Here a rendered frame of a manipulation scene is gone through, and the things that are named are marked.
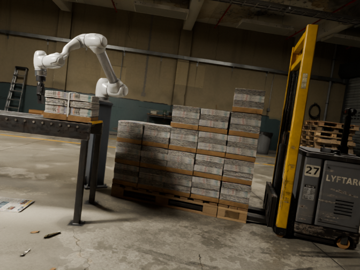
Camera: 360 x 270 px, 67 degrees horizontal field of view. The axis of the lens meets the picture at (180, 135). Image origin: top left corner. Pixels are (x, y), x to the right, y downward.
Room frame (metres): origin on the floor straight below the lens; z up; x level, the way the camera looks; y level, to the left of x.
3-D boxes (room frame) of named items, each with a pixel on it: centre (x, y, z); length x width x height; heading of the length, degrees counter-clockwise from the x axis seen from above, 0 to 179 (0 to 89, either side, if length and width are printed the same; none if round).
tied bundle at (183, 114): (2.93, -0.07, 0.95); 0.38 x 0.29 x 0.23; 168
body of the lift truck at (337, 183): (2.62, -1.43, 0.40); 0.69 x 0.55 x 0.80; 167
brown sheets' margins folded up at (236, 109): (2.80, -0.64, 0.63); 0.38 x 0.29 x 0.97; 167
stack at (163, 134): (2.96, 0.06, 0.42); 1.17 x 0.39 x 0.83; 77
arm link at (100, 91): (3.19, 0.95, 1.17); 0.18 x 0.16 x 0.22; 70
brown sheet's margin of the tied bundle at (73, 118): (2.36, 0.83, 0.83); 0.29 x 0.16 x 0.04; 5
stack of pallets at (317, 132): (8.14, -4.36, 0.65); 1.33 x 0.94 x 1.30; 99
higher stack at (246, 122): (2.80, -0.65, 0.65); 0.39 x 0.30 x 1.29; 167
